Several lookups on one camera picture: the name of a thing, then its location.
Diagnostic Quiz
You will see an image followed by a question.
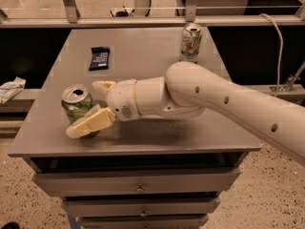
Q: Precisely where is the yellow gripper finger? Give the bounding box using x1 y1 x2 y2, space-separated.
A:
66 105 116 138
92 81 116 100

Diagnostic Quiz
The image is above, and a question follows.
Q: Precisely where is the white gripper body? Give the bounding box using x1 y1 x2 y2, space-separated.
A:
106 79 139 121

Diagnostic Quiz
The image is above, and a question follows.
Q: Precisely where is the green soda can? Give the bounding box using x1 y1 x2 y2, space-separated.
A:
61 84 93 138

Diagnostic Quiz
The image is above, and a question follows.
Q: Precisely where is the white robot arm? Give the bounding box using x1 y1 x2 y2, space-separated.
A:
66 61 305 165

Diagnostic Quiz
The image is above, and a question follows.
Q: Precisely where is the white 7up can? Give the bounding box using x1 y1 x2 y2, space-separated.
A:
179 23 202 63

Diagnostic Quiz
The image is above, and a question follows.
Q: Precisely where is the dark blue snack packet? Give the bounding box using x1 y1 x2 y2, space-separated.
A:
89 47 111 71

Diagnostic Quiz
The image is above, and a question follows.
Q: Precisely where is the top grey drawer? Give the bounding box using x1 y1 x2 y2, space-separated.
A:
32 167 240 198

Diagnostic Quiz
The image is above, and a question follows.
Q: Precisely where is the grey drawer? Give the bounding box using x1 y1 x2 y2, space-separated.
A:
62 198 220 218
81 215 209 229
32 167 240 198

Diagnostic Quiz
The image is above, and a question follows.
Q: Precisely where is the grey drawer cabinet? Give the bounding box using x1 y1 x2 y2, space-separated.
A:
8 27 262 229

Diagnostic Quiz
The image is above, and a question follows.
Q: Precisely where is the white crumpled packet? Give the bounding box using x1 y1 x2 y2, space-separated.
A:
0 77 26 104

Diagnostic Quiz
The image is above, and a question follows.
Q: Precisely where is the middle grey drawer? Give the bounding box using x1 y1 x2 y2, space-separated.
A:
62 198 220 218

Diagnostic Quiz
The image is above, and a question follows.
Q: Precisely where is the bottom grey drawer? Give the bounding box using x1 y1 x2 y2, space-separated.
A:
81 215 209 229

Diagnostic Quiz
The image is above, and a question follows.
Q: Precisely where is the black shoe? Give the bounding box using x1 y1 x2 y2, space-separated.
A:
1 221 20 229

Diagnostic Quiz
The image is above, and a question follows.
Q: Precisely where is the metal frame rail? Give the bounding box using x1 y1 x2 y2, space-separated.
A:
0 0 305 29

